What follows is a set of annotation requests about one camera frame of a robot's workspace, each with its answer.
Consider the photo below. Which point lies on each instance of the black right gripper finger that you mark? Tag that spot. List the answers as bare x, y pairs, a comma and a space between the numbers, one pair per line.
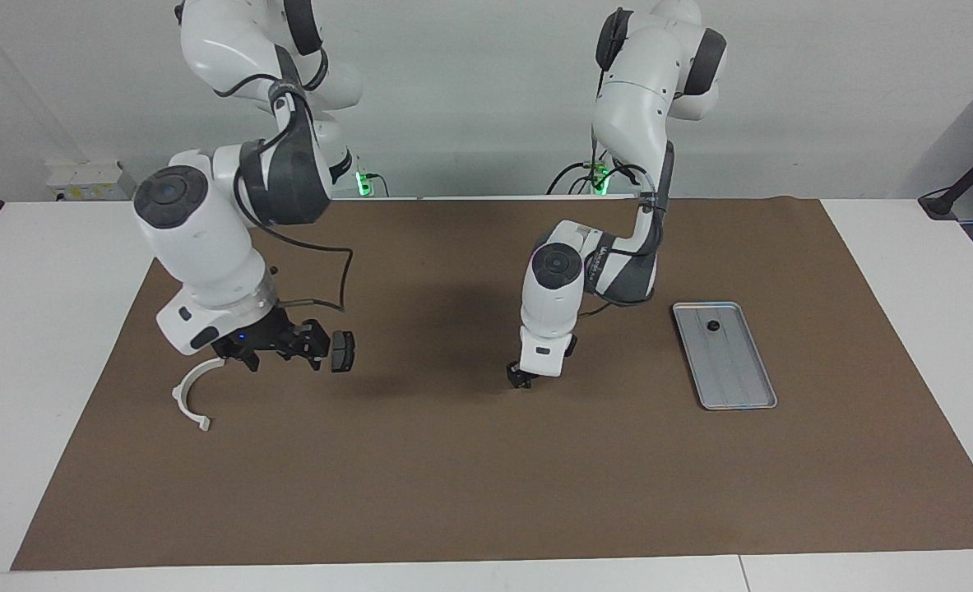
316, 358
251, 363

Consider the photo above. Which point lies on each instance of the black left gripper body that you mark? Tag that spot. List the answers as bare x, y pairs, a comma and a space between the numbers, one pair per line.
571, 345

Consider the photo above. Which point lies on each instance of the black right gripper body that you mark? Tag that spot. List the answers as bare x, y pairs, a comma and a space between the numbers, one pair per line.
276, 337

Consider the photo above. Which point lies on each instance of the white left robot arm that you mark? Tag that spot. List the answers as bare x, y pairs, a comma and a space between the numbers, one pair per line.
634, 90

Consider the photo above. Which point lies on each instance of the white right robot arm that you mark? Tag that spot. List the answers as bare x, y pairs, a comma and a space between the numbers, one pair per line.
206, 238

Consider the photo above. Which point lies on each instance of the silver metal tray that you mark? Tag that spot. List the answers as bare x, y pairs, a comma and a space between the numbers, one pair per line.
733, 370

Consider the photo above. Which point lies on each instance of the dark rectangular brake pad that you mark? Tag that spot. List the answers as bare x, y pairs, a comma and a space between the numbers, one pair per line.
343, 352

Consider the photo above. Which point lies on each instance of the brown table mat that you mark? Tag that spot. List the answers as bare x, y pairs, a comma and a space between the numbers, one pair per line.
486, 477

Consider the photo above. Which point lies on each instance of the white box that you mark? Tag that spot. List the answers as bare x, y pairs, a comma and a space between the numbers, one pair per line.
83, 177

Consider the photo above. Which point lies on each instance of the white curved plastic bracket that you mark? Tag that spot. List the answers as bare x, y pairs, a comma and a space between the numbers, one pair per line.
183, 404

